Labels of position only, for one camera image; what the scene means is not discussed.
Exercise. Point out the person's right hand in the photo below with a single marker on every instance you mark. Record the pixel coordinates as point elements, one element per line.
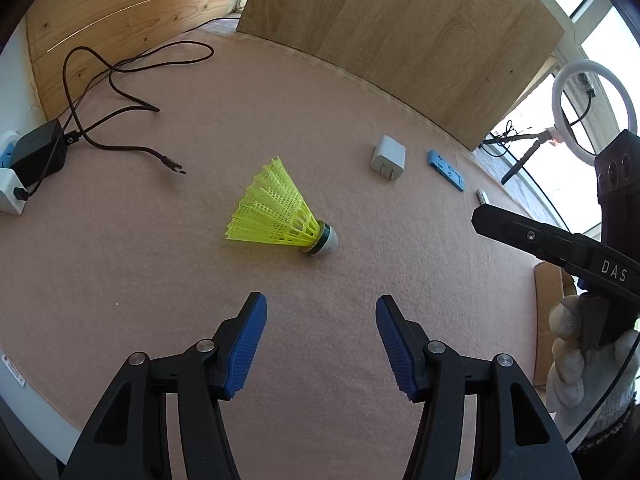
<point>567,370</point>

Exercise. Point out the black tripod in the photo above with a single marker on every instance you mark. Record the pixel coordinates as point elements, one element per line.
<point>520,162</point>

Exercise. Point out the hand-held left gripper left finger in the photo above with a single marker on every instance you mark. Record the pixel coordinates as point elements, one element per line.
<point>247,345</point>

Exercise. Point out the pine plank panel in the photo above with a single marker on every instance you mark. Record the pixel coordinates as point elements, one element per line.
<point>125,5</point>

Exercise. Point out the white charger plug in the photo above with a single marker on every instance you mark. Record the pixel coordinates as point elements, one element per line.
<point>387,155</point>

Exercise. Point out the brown cardboard box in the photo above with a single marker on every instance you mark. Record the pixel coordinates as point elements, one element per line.
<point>547,320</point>

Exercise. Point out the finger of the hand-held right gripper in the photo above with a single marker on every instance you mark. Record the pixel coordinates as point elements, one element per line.
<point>525,235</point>

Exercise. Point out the light wooden board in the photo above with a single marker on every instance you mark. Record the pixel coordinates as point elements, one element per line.
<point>400,25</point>

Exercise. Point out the patterned white lighter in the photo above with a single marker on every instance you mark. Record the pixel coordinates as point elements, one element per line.
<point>481,196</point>

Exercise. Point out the black webcam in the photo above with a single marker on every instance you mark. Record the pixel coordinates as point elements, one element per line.
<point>586,82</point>

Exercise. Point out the blue plastic phone stand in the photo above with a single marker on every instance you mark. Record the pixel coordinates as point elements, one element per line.
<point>445,167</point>

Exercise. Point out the yellow plastic shuttlecock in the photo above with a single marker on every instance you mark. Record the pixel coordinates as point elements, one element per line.
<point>270,210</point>

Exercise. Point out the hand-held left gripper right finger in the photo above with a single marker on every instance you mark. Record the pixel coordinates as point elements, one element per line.
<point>395,345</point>

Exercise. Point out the black power adapter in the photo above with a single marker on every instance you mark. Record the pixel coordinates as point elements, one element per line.
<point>40,152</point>

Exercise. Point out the white power strip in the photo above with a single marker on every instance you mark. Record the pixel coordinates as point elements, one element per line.
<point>10,195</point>

